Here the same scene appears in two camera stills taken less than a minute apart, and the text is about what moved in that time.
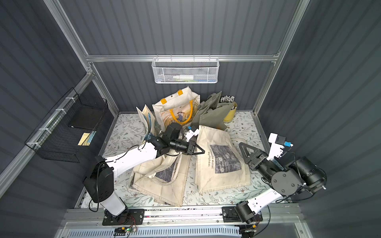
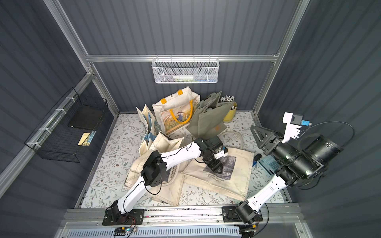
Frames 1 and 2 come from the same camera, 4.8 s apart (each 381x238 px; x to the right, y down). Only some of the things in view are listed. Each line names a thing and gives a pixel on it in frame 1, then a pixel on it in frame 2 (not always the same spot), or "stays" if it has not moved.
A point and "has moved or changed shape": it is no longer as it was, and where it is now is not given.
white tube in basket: [184, 77] stays
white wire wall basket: [183, 70] stays
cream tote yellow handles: [179, 107] stays
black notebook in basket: [87, 117] stays
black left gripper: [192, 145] -> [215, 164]
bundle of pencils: [227, 99] stays
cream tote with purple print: [222, 166] has moved or changed shape
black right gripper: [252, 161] -> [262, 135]
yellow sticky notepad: [83, 141] stays
